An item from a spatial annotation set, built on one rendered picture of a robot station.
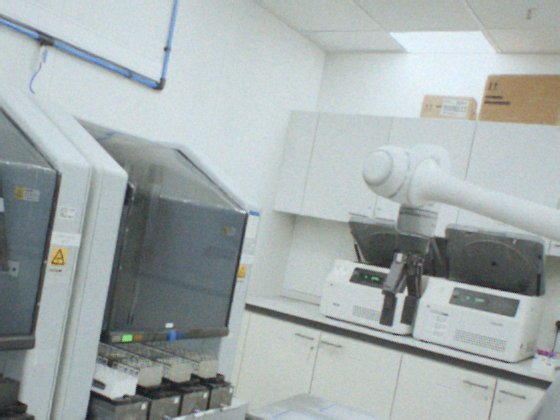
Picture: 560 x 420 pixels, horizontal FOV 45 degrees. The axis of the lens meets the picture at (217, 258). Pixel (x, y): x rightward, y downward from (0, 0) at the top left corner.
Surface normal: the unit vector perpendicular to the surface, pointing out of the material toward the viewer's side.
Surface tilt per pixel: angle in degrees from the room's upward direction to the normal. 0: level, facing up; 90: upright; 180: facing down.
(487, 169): 90
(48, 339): 90
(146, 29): 90
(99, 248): 90
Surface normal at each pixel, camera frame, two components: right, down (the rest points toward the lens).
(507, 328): -0.56, -0.06
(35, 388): 0.80, 0.18
